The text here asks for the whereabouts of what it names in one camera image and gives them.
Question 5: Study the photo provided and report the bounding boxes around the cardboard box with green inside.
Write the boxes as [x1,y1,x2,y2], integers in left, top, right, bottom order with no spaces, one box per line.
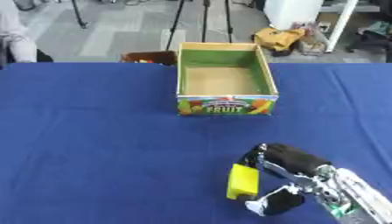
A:
[174,41,281,116]

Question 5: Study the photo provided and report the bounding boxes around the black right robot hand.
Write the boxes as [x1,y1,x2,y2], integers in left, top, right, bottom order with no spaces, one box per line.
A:
[237,143,334,217]

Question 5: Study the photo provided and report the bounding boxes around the black tripod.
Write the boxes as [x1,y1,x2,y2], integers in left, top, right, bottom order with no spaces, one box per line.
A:
[164,0,236,53]

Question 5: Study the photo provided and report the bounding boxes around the yellow bag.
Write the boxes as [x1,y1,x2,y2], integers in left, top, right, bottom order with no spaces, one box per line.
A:
[251,26,308,53]

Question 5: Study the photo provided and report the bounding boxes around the dark bag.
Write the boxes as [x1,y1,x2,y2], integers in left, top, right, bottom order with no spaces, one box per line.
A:
[344,20,392,63]

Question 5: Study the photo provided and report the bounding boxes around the brown wooden box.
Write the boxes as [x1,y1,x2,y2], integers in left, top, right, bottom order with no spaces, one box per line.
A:
[119,50,179,67]

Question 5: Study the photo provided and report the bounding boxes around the black tripod leg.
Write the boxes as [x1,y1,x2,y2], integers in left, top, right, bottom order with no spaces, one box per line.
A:
[68,0,89,30]

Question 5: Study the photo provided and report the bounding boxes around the person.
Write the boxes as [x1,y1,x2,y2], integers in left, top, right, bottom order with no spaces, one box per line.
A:
[0,0,55,70]

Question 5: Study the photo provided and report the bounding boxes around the yellow rectangular block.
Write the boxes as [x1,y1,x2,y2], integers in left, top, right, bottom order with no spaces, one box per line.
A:
[225,163,261,200]

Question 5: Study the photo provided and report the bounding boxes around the white table leg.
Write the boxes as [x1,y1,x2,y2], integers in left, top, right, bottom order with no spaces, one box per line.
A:
[323,0,361,53]

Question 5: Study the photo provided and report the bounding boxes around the grey clear bag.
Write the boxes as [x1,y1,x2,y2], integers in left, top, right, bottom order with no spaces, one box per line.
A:
[295,22,331,57]

